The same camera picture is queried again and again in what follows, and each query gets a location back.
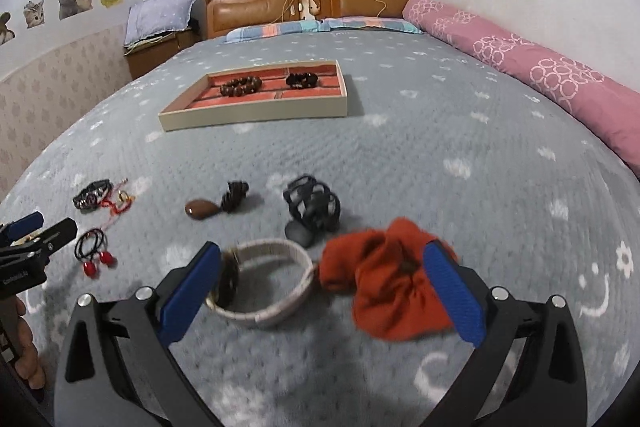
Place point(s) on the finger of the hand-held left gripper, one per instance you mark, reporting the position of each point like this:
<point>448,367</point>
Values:
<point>22,225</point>
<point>55,234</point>

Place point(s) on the grey flower print bedspread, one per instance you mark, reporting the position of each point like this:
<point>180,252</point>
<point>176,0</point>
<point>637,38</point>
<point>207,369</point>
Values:
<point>425,147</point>

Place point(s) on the wooden bedside cabinet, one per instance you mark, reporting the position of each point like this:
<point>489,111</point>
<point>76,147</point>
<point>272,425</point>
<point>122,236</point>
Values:
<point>150,57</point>

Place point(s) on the cream scrunchie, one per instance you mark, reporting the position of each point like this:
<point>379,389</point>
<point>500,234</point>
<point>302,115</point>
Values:
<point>280,308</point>

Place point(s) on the orange scrunchie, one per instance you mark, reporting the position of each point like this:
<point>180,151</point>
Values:
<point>385,287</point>

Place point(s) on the pink circle print bolster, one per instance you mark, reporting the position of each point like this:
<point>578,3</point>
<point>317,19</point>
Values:
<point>525,57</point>

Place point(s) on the blue dotted pillow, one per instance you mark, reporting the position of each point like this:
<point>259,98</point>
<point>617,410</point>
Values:
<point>155,14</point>

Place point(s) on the person's left hand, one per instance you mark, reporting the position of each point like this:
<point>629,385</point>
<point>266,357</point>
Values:
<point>24,342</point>

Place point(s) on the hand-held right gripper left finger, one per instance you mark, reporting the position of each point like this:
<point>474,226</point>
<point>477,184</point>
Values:
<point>192,289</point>

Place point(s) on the beige jewelry tray red lining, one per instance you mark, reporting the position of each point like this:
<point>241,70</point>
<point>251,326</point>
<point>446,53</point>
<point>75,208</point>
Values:
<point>250,113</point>

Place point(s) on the brown animal wall sticker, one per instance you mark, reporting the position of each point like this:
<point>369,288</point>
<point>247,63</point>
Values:
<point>5,29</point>

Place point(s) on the tabby kitten wall sticker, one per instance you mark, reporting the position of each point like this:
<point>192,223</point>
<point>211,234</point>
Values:
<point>35,13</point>

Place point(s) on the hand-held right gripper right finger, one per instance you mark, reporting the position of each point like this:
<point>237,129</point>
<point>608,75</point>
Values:
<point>455,294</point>

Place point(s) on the striped pillow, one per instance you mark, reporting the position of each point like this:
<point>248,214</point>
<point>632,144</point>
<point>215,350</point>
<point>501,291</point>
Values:
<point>270,31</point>
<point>370,24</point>

